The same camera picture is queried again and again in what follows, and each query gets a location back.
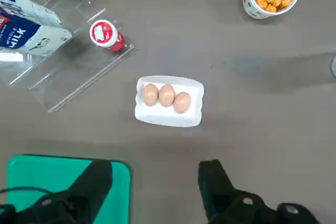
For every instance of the red white-capped yogurt bottle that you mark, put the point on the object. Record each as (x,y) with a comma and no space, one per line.
(103,32)

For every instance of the white egg box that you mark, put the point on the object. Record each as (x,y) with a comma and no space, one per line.
(157,117)

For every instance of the brown egg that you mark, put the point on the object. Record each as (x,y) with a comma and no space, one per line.
(150,95)
(182,102)
(166,95)

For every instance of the clear acrylic shelf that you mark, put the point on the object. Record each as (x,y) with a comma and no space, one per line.
(78,77)

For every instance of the blue white milk carton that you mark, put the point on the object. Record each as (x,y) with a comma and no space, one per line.
(29,32)

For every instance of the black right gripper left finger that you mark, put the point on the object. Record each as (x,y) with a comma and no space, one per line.
(86,197)

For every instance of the green plastic tray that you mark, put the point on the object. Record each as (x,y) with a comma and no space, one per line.
(39,174)

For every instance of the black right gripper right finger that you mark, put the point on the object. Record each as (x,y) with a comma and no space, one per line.
(218,197)

